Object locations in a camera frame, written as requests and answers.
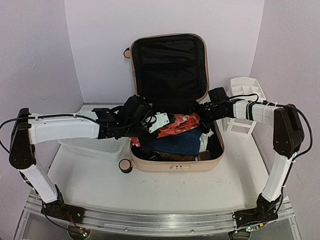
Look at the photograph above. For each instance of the white desktop drawer organizer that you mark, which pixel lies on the white desktop drawer organizer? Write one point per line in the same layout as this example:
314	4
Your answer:
242	86

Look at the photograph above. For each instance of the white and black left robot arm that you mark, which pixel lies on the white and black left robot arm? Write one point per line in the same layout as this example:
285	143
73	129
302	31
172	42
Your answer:
31	129

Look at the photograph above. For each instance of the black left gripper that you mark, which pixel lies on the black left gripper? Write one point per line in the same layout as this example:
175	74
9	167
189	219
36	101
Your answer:
145	141

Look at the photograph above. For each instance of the dark blue garment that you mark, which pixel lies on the dark blue garment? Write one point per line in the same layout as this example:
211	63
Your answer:
186	143

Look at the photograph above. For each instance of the dark brown pouch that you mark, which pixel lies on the dark brown pouch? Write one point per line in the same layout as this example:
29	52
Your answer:
172	157

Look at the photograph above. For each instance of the pink hard-shell suitcase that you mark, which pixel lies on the pink hard-shell suitcase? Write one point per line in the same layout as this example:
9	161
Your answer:
171	72

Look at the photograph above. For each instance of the red patterned cloth item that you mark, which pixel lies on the red patterned cloth item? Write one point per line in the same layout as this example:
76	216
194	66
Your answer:
183	123

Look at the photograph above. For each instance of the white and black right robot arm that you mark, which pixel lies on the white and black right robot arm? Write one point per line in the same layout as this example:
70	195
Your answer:
288	136

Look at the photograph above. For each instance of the black round jar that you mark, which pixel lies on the black round jar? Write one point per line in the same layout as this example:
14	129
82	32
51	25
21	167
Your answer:
155	156

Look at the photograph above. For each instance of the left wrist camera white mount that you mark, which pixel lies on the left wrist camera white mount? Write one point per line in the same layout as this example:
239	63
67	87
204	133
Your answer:
160	120

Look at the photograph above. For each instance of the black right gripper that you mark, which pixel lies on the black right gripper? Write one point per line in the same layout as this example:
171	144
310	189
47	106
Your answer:
201	113

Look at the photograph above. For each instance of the white perforated plastic basket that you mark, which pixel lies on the white perforated plastic basket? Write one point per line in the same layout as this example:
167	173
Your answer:
107	149

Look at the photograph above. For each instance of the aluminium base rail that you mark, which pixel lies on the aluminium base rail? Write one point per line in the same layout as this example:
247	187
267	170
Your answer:
281	225

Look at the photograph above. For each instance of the white t-shirt blue flower print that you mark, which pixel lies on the white t-shirt blue flower print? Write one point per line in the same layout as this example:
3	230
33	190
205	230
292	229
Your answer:
204	138

